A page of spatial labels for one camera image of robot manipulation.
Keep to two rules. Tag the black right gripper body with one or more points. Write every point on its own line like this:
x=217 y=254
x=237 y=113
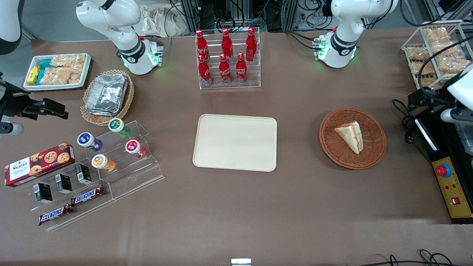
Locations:
x=11 y=102

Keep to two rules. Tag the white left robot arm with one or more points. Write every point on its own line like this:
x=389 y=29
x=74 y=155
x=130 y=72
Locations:
x=343 y=22

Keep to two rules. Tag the white rectangular snack tray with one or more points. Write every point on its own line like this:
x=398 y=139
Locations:
x=87 y=70

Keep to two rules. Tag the light tan wicker basket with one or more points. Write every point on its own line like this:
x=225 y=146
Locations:
x=127 y=99

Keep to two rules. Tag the triangular wrapped sandwich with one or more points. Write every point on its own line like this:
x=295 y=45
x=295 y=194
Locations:
x=351 y=137

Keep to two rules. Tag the brown wicker basket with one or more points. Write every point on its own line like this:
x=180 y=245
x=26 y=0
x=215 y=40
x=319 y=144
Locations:
x=332 y=147

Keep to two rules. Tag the beige plastic tray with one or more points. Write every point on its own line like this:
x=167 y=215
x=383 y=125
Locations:
x=235 y=142

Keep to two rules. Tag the rice cracker snack pack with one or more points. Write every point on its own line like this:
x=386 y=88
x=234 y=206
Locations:
x=418 y=54
x=436 y=35
x=54 y=76
x=452 y=65
x=77 y=61
x=74 y=78
x=445 y=48
x=422 y=68
x=61 y=61

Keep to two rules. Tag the yellow snack packet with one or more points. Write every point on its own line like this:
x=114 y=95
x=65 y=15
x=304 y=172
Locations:
x=33 y=75

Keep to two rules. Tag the teal snack packet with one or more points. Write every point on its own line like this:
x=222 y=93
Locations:
x=40 y=75
x=45 y=63

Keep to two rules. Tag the purple lid gum jar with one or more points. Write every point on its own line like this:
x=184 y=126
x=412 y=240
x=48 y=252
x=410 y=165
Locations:
x=87 y=140

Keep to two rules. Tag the red tartan cookie box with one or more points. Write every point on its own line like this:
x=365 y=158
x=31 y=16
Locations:
x=37 y=164

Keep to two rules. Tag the green lid gum jar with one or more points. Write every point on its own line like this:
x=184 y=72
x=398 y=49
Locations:
x=117 y=126

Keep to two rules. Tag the orange lid gum jar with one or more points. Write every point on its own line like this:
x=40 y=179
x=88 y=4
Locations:
x=100 y=162

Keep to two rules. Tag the small black box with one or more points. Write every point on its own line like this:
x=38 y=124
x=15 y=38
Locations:
x=43 y=193
x=83 y=174
x=64 y=183

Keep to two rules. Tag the red lid gum jar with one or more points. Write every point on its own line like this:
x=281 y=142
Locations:
x=133 y=147

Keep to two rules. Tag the black yellow emergency stop box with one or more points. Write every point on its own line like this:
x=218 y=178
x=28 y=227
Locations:
x=452 y=192

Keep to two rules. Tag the Snickers chocolate bar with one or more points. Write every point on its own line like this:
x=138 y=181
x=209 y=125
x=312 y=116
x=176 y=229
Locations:
x=55 y=214
x=88 y=195

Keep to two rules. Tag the clear acrylic stepped display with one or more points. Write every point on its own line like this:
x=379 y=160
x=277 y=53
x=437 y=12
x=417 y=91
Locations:
x=129 y=177

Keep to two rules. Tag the crumpled white cloth bag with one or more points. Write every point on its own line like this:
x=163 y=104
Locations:
x=155 y=20

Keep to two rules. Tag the red cola bottle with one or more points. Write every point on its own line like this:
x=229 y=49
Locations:
x=251 y=44
x=201 y=44
x=241 y=70
x=224 y=71
x=204 y=72
x=227 y=43

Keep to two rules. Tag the clear acrylic bottle rack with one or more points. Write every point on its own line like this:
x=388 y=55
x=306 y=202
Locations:
x=255 y=79

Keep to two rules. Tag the small white metal block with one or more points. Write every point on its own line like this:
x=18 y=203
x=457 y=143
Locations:
x=241 y=262

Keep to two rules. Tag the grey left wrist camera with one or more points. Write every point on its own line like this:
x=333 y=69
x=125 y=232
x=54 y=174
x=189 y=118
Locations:
x=449 y=115

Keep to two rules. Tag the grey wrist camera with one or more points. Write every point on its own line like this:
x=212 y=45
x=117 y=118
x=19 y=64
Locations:
x=11 y=129
x=449 y=115

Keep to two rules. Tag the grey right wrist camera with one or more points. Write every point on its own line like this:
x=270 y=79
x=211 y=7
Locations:
x=11 y=129

